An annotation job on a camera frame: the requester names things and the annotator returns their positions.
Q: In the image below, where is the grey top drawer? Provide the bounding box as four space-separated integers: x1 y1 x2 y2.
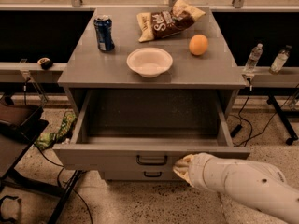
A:
53 89 249 172

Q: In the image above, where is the grey drawer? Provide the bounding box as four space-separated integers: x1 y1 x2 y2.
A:
99 171 181 181
53 89 249 172

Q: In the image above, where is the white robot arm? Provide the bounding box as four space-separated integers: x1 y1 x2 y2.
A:
173 153 299 224

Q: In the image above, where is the grey bottom drawer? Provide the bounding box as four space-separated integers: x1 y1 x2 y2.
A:
99 171 181 181

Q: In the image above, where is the grey drawer cabinet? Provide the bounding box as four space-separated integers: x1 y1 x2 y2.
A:
57 7 248 183

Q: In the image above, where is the white bowl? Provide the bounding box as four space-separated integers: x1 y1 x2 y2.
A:
126 48 173 78

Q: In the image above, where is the black stand leg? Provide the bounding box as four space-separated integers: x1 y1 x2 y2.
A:
267 94 298 146

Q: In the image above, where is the orange fruit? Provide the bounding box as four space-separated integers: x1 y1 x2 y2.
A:
189 35 208 56

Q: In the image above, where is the clear plastic water bottle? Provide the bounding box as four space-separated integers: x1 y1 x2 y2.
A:
243 43 263 73

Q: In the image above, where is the green snack bag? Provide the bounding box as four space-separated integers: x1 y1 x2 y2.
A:
34 111 77 150

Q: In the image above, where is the brown chip bag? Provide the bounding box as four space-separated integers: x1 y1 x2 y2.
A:
136 0 206 42

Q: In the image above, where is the blue soda can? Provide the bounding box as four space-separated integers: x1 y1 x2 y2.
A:
93 15 115 51

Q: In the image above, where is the dark side table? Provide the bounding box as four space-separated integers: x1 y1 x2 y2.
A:
0 96 49 179

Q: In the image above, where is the small black yellow device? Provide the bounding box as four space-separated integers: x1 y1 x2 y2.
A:
37 57 53 70

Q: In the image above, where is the black top drawer handle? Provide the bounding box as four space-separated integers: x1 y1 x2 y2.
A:
136 155 168 166

